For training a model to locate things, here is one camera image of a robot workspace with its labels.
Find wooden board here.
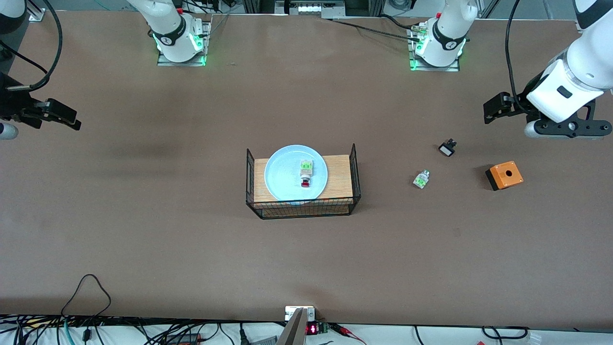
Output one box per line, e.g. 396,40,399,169
253,155,354,216

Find black power adapter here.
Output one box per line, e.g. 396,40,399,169
165,333,202,345

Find red clip leads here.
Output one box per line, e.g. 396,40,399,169
329,323,367,345

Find small metal plate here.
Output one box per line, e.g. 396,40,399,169
285,306,316,322

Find thin black looped cable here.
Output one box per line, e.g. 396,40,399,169
60,274,112,318

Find grey aluminium bar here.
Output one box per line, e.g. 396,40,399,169
276,308,308,345

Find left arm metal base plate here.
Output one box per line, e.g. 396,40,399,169
408,24,460,72

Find black coiled cable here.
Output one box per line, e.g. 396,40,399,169
482,326,530,340

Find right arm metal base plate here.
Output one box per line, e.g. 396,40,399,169
157,19,207,67

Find device with white lights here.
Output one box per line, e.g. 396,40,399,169
275,0,345,17

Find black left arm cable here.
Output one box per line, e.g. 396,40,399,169
505,0,530,115

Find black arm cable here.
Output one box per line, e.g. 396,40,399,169
0,0,63,92
505,0,530,115

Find light blue plate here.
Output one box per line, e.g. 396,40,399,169
264,145,329,202

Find black wire basket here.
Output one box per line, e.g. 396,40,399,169
246,143,362,220

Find orange button enclosure box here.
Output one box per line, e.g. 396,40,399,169
485,161,524,191

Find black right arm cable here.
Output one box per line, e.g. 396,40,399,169
0,0,63,92

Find red push button switch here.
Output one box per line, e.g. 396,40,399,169
299,160,314,189

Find black base cable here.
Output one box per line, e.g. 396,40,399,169
330,14,422,43

